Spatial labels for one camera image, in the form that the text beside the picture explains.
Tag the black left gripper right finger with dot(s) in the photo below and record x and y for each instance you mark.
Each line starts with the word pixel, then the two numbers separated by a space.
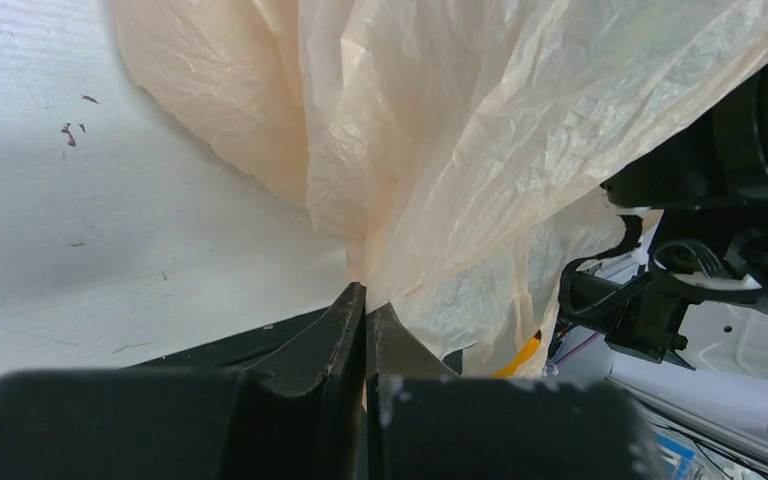
pixel 426 422

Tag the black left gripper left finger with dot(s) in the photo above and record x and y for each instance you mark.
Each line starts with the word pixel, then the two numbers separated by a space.
pixel 294 414

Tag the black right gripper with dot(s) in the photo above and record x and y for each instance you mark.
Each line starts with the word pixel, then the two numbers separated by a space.
pixel 720 159

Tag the orange translucent plastic bag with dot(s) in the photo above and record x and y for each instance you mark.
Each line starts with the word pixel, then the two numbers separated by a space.
pixel 456 147

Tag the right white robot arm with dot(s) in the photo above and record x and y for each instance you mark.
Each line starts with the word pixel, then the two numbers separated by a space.
pixel 708 257

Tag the aluminium frame rail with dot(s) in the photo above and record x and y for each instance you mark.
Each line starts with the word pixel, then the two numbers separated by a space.
pixel 698 446

